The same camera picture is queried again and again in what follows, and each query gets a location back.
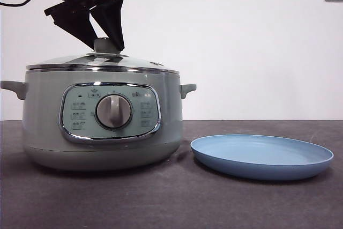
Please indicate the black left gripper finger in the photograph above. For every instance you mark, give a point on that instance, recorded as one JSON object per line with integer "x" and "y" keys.
{"x": 113, "y": 22}
{"x": 72, "y": 22}

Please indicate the blue round plate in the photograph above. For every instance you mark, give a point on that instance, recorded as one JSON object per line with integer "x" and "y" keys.
{"x": 257, "y": 156}

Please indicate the glass lid with green knob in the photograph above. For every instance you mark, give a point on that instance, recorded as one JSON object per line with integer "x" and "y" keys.
{"x": 101, "y": 44}

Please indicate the green electric steamer pot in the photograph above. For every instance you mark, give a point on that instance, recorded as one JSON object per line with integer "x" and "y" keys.
{"x": 45, "y": 121}

